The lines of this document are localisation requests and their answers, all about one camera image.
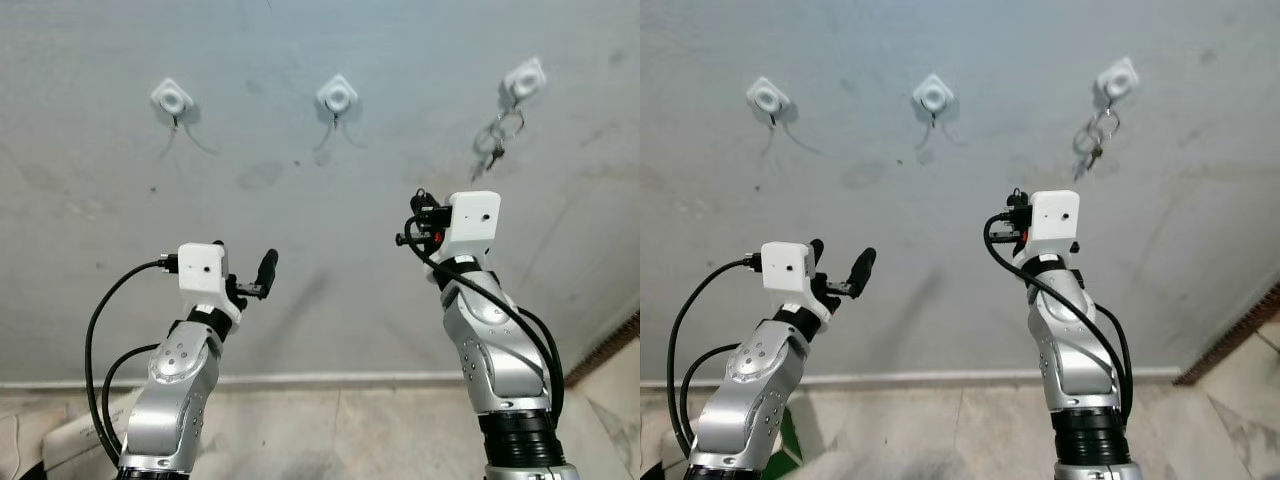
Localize metal keys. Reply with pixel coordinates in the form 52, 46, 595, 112
1073, 104, 1122, 179
472, 105, 527, 177

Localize green plastic piece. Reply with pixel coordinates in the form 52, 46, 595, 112
777, 407, 807, 467

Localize white plastic box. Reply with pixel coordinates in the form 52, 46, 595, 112
0, 393, 133, 480
640, 400, 693, 473

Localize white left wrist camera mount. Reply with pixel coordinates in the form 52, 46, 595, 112
760, 240, 834, 324
177, 241, 244, 324

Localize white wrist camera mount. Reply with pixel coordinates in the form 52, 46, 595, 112
1012, 189, 1083, 271
760, 240, 834, 324
432, 190, 503, 267
177, 241, 244, 324

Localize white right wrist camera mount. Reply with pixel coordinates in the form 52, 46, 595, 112
432, 190, 503, 267
1012, 189, 1083, 271

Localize white wall skirting strip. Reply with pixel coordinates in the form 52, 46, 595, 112
0, 371, 579, 390

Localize white adhesive wall hook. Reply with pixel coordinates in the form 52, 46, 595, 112
745, 76, 791, 129
316, 72, 360, 127
1095, 56, 1141, 105
150, 78, 196, 129
502, 56, 549, 106
911, 71, 956, 126

